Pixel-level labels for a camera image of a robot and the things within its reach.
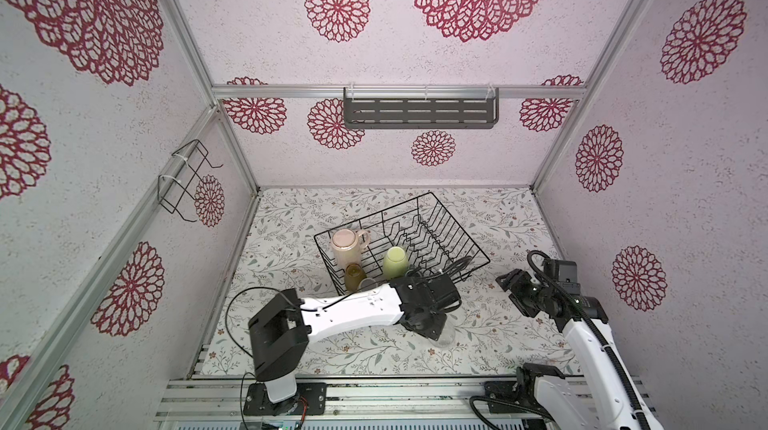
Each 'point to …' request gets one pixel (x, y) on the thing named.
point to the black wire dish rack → (415, 238)
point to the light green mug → (395, 263)
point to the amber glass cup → (353, 276)
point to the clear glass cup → (446, 337)
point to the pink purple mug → (348, 245)
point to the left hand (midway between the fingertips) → (430, 331)
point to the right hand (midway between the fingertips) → (503, 281)
